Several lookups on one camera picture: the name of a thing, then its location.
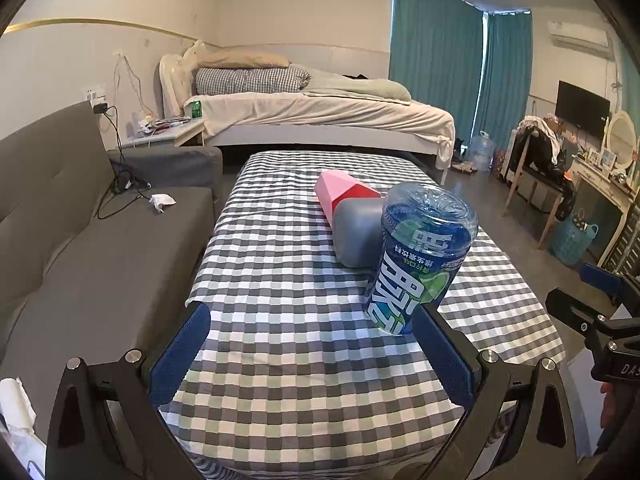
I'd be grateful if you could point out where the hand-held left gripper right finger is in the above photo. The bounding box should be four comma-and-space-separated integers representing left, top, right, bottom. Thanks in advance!
416, 304, 597, 480

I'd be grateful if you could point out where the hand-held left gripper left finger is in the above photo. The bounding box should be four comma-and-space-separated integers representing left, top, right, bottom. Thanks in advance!
45, 302, 213, 480

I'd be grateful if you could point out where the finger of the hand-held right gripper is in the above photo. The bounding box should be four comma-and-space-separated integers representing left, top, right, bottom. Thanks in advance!
545, 287, 640, 342
579, 262, 640, 302

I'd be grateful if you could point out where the blue plastic drink bottle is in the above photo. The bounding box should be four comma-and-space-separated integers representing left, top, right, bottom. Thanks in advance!
364, 181, 479, 337

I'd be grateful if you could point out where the grey cup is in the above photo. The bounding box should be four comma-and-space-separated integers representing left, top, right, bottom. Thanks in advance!
332, 198, 389, 269

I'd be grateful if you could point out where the person's right hand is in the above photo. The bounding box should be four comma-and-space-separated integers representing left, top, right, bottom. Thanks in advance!
600, 382, 615, 442

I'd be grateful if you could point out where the teal laundry basket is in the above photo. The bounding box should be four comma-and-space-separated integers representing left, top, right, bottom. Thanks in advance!
550, 210, 599, 266

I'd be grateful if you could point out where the white dressing table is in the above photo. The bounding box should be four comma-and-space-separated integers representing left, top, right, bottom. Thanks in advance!
569, 152, 637, 267

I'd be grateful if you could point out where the wooden chair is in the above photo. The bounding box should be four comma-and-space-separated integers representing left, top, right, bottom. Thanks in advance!
504, 127, 576, 250

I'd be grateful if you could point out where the checkered tablecloth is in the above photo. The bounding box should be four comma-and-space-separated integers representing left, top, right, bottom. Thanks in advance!
157, 150, 566, 480

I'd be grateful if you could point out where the pile of dark clothes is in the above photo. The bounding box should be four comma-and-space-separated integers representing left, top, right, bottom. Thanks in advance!
509, 115, 577, 222

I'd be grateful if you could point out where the oval white mirror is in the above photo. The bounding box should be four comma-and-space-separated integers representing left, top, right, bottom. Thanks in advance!
607, 111, 637, 167

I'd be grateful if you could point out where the grey sofa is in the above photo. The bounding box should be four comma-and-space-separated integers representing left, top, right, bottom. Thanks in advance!
0, 101, 224, 393

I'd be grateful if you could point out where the crumpled white tissue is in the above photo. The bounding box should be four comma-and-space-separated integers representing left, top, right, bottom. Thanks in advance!
149, 193, 178, 215

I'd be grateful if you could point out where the black television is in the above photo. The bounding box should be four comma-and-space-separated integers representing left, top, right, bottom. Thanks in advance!
556, 80, 612, 137

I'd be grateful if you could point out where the clear water jug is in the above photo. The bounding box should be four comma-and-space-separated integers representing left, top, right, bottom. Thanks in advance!
470, 131, 496, 172

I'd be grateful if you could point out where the white paper towel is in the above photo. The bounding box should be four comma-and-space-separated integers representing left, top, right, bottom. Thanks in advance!
0, 377, 39, 480

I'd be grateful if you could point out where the red pink block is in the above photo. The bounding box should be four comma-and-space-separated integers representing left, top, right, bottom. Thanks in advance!
315, 170, 382, 230

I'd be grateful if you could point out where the white nightstand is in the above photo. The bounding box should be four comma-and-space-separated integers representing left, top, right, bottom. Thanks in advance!
120, 119, 206, 150

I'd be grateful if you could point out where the narrow teal curtain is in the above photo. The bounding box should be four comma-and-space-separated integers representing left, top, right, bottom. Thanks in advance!
472, 10, 533, 147

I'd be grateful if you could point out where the white air conditioner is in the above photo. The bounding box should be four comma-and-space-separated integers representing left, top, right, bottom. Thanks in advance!
546, 20, 614, 59

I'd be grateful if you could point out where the white bed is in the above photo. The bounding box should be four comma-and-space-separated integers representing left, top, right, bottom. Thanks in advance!
160, 40, 457, 172

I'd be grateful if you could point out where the wide teal curtain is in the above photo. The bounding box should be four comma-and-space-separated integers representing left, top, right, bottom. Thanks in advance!
389, 0, 485, 143

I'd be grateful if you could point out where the checkered folded quilt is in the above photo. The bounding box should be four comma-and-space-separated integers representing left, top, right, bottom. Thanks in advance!
195, 66, 312, 95

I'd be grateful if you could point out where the grey-green blanket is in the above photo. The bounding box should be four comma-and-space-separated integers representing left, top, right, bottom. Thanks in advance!
300, 67, 412, 106

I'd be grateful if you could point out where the beige pillow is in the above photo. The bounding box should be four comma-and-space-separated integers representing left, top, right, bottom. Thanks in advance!
182, 42, 292, 70

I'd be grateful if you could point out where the black cable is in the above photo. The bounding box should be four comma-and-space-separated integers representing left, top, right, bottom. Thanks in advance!
97, 106, 153, 220

